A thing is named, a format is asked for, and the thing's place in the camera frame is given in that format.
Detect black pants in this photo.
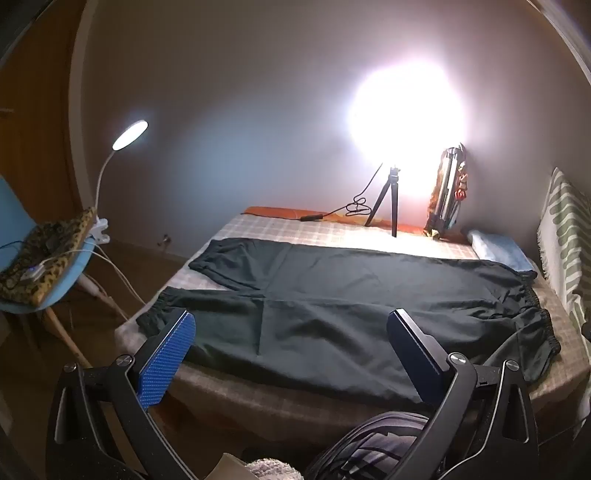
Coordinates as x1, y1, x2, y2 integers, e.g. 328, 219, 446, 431
136, 237, 561, 409

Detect black light cable with switch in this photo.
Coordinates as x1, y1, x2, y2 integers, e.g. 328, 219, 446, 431
299, 162, 385, 223

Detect white lamp cable with switch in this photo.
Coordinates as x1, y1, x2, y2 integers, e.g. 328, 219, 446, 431
18, 244, 148, 308

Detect folded silver tripod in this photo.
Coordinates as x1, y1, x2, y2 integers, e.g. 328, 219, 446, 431
425, 144, 469, 238

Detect orange bed sheet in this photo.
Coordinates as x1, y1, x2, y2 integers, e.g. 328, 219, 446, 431
243, 206, 472, 241

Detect white fuzzy cloth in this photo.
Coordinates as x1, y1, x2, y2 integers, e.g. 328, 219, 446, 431
245, 457, 302, 480

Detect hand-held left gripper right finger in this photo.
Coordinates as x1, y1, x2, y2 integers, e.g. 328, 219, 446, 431
387, 308, 541, 480

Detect white clip-on gooseneck lamp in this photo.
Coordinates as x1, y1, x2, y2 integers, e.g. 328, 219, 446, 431
81, 119, 149, 243

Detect light blue folded towel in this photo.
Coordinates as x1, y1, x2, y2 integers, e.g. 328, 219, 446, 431
466, 229, 539, 278

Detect dark striped cloth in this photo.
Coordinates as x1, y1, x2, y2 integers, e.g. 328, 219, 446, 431
302, 411, 437, 480

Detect leopard print cushion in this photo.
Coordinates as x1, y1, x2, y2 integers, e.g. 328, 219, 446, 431
0, 208, 99, 306

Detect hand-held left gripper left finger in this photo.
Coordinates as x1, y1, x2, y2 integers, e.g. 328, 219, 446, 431
46, 310, 197, 480

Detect bright light on black tripod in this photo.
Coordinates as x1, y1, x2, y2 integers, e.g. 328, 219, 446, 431
346, 65, 467, 238

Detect blue chair with wooden legs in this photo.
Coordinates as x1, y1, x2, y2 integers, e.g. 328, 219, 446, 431
0, 178, 130, 365

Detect green and white striped cushion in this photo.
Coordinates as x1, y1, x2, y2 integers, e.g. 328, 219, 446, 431
536, 167, 591, 333

